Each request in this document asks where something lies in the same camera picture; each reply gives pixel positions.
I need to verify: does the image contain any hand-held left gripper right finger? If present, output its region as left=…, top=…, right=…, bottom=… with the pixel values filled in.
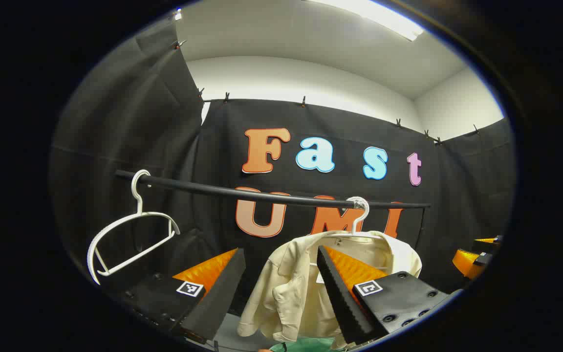
left=316, top=245, right=464, bottom=346

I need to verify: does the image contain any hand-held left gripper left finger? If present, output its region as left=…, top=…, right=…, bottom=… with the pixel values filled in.
left=115, top=247, right=247, bottom=345

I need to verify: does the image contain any cream jacket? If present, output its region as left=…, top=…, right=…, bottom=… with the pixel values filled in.
left=237, top=231, right=423, bottom=349

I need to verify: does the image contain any green laundry hamper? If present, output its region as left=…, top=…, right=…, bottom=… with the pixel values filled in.
left=269, top=336, right=341, bottom=352

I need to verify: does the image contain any white plastic clothes hanger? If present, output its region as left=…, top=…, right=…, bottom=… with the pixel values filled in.
left=306, top=197, right=390, bottom=241

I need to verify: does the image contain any black clothes rack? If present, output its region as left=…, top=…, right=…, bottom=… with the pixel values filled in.
left=114, top=169, right=432, bottom=245

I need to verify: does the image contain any empty white plastic hanger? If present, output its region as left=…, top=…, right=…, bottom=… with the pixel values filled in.
left=87, top=169, right=181, bottom=286

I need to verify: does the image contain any black backdrop cloth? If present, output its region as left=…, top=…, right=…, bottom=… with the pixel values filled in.
left=49, top=20, right=516, bottom=318

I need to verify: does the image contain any row of black cloth clips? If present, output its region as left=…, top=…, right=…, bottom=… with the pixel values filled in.
left=172, top=39, right=480, bottom=145

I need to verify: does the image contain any ceiling light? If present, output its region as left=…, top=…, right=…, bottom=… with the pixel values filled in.
left=306, top=0, right=425, bottom=42

